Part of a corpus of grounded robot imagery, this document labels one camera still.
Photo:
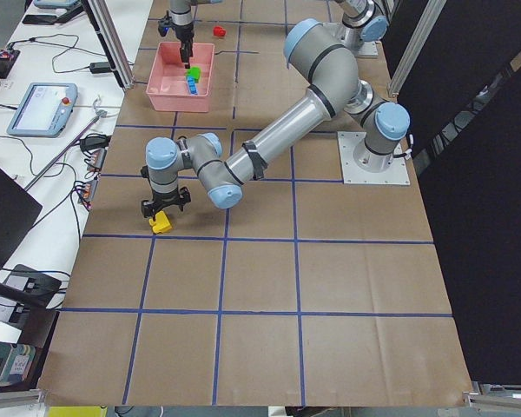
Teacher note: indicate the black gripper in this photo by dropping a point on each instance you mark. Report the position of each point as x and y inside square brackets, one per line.
[164, 201]
[184, 36]

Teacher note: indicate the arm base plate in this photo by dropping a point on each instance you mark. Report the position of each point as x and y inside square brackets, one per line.
[360, 166]

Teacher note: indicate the pink plastic box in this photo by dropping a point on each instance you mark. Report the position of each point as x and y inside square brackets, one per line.
[167, 87]

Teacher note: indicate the black phone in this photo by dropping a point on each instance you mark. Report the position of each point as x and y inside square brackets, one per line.
[39, 19]

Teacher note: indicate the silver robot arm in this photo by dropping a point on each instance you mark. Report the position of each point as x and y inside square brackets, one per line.
[183, 6]
[334, 85]

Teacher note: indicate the blue long block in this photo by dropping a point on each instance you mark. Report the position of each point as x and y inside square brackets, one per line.
[191, 86]

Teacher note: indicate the aluminium frame post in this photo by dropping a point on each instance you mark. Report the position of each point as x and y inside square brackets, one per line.
[103, 25]
[422, 31]

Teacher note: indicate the black monitor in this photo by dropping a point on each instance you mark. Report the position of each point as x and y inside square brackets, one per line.
[18, 212]

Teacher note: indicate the green block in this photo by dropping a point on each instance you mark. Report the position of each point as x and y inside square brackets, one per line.
[195, 73]

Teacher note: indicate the yellow block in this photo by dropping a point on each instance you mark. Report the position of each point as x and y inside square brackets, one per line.
[160, 223]

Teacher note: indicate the teach pendant tablet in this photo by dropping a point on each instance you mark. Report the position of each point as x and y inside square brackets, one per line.
[44, 110]

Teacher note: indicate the red block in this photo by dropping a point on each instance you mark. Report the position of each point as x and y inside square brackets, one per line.
[219, 31]

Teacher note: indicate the right aluminium frame post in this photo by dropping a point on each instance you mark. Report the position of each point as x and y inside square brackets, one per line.
[422, 31]

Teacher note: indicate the black power adapter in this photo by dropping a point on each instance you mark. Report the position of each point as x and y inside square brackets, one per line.
[99, 67]

